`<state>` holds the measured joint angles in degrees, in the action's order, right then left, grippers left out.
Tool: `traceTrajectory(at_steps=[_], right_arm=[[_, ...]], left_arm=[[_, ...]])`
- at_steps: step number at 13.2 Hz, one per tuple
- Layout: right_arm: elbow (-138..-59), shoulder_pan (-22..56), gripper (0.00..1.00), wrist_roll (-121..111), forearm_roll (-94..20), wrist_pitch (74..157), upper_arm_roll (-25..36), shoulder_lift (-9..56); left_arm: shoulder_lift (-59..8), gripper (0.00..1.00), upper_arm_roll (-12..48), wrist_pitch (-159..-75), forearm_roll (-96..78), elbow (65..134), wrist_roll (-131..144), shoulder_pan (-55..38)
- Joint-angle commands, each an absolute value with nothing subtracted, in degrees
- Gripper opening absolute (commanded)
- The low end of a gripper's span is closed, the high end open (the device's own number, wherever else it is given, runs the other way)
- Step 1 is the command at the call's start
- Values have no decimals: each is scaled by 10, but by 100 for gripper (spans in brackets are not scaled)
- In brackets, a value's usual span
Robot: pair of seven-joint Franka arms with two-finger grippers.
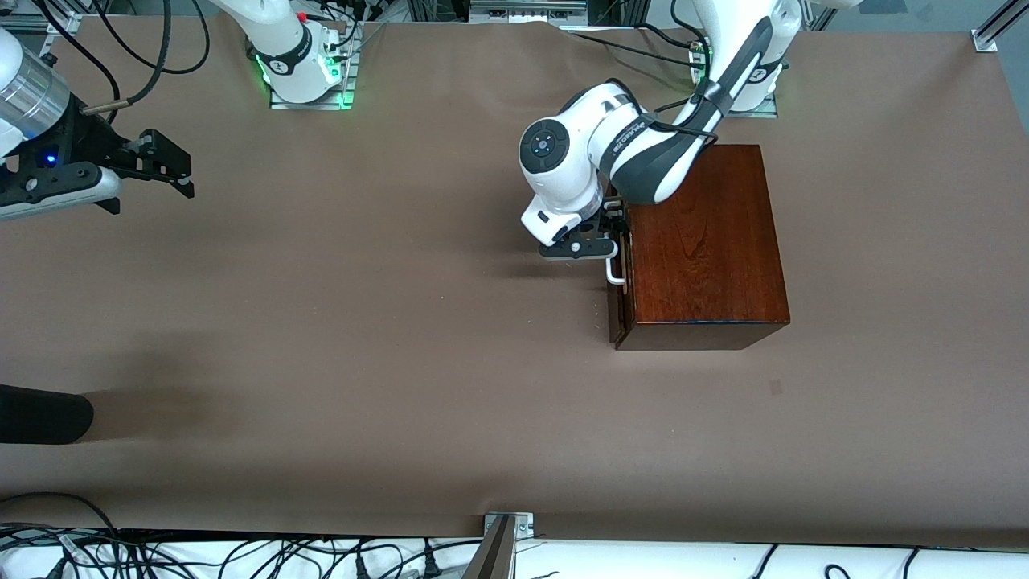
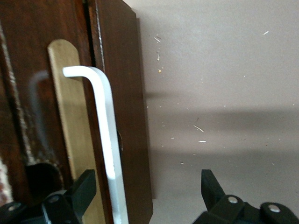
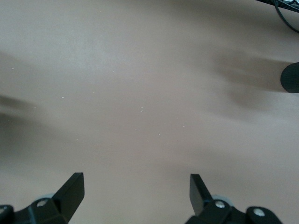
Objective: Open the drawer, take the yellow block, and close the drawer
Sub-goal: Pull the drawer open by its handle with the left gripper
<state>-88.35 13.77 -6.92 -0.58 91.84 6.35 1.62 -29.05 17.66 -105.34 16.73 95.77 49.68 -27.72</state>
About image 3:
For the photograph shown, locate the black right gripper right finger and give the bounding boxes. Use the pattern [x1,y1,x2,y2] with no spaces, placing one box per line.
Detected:
[185,174,283,224]

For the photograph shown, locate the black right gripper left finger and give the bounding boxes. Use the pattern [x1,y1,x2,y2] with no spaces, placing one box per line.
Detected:
[0,172,85,224]

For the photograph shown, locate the black cylinder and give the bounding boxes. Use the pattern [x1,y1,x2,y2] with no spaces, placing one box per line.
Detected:
[280,62,299,93]

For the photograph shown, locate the thin black looped cable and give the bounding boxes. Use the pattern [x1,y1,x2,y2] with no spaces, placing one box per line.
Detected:
[273,0,299,34]

